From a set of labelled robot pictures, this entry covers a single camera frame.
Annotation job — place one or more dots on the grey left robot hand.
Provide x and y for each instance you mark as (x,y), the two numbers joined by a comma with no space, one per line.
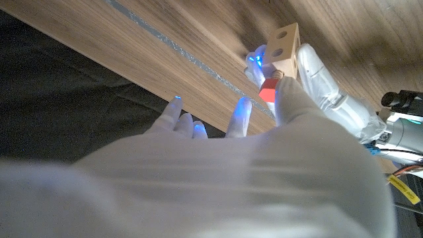
(330,92)

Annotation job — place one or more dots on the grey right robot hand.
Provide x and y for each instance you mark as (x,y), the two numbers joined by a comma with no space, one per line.
(215,185)

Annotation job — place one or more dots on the black backdrop curtain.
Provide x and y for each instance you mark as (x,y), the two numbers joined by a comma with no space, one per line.
(49,99)

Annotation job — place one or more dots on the small wooden block with holes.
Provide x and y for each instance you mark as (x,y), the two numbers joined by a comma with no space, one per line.
(282,49)

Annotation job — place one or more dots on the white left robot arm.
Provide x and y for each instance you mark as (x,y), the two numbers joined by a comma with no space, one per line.
(403,132)

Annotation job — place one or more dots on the red-headed wooden screw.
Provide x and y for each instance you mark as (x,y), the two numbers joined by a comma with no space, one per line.
(268,91)

